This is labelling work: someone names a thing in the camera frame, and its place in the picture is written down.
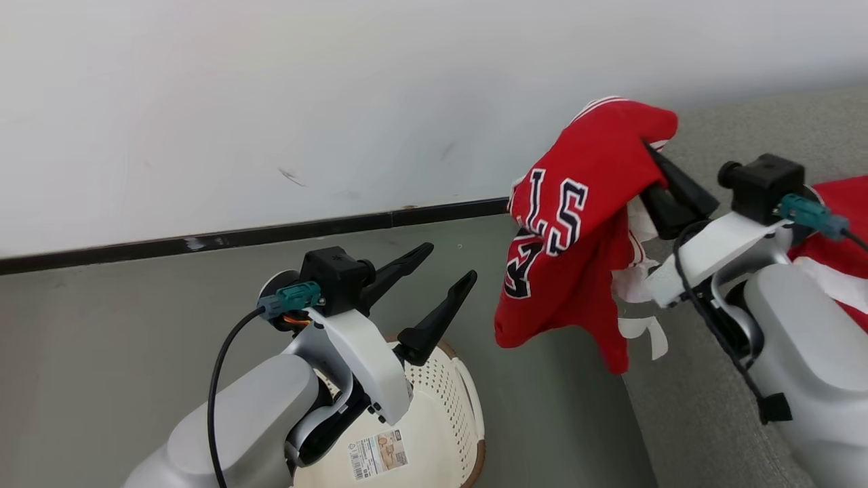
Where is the left camera black cable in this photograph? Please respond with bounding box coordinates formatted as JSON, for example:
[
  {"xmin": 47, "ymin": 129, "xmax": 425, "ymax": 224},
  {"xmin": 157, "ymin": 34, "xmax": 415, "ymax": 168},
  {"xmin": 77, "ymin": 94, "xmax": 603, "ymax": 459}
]
[{"xmin": 207, "ymin": 306, "xmax": 267, "ymax": 488}]

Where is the red garment with white trim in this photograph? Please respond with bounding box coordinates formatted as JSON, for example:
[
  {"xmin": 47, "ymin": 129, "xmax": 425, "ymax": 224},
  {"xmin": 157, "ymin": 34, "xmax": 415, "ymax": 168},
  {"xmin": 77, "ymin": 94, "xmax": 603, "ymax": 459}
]
[{"xmin": 787, "ymin": 175, "xmax": 868, "ymax": 333}]

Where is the black cable strap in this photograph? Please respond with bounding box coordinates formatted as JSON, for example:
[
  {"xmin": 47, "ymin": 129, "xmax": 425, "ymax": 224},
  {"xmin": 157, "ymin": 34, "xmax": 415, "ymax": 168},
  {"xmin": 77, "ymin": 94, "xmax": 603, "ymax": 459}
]
[{"xmin": 758, "ymin": 393, "xmax": 794, "ymax": 426}]

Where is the camera teal connector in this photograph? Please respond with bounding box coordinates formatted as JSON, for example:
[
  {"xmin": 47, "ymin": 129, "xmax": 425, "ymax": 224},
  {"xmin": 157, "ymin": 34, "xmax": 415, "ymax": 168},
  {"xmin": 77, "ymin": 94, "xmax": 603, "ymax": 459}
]
[
  {"xmin": 778, "ymin": 193, "xmax": 850, "ymax": 241},
  {"xmin": 258, "ymin": 281, "xmax": 323, "ymax": 321}
]

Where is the red jersey with number print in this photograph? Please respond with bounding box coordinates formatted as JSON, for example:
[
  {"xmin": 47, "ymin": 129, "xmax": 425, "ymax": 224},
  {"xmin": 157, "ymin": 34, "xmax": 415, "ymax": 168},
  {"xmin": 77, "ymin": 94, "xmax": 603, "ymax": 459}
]
[{"xmin": 494, "ymin": 96, "xmax": 680, "ymax": 375}]

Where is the right camera teal connector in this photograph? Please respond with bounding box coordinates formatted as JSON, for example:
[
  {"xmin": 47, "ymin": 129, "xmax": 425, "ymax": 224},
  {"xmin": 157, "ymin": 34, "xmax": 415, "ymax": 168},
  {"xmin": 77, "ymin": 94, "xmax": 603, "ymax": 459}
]
[{"xmin": 778, "ymin": 193, "xmax": 850, "ymax": 241}]

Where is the cream perforated laundry basket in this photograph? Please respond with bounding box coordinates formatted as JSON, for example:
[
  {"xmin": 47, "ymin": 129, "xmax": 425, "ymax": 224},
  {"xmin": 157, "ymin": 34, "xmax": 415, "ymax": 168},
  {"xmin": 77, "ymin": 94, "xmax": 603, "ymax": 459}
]
[{"xmin": 292, "ymin": 332, "xmax": 487, "ymax": 488}]

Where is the white barcode label sticker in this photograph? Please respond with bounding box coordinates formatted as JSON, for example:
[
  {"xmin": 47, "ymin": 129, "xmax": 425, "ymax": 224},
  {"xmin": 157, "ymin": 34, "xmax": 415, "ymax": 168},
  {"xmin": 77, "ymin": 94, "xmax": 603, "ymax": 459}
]
[{"xmin": 348, "ymin": 429, "xmax": 409, "ymax": 482}]

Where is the left camera teal connector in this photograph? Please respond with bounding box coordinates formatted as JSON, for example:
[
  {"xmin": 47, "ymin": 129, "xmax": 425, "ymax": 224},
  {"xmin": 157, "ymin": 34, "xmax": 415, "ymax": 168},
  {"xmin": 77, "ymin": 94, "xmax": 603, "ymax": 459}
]
[{"xmin": 258, "ymin": 281, "xmax": 323, "ymax": 321}]

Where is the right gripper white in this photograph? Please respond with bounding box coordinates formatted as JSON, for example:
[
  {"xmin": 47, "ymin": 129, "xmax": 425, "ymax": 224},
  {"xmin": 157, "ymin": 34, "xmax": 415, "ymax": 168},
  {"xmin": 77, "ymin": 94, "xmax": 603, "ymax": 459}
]
[{"xmin": 641, "ymin": 144, "xmax": 791, "ymax": 309}]

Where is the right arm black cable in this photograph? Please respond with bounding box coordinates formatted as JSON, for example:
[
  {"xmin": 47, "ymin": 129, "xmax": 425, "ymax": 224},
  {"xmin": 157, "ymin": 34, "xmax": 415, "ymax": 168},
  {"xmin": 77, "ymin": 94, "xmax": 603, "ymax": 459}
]
[{"xmin": 671, "ymin": 222, "xmax": 770, "ymax": 407}]

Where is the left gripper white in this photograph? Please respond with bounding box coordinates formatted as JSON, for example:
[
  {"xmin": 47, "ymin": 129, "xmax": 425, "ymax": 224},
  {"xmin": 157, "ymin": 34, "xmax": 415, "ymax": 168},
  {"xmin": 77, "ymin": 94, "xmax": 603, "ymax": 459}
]
[{"xmin": 261, "ymin": 243, "xmax": 477, "ymax": 426}]

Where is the grey fabric sofa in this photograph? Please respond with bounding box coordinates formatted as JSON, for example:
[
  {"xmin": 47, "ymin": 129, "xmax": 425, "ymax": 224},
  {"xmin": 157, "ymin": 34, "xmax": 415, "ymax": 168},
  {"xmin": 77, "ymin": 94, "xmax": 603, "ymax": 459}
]
[{"xmin": 620, "ymin": 85, "xmax": 868, "ymax": 488}]

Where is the dark wall baseboard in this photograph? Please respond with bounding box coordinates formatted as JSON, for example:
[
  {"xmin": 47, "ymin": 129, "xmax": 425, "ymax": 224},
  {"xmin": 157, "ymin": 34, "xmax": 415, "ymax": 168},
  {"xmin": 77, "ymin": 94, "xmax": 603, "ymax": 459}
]
[{"xmin": 0, "ymin": 197, "xmax": 511, "ymax": 276}]

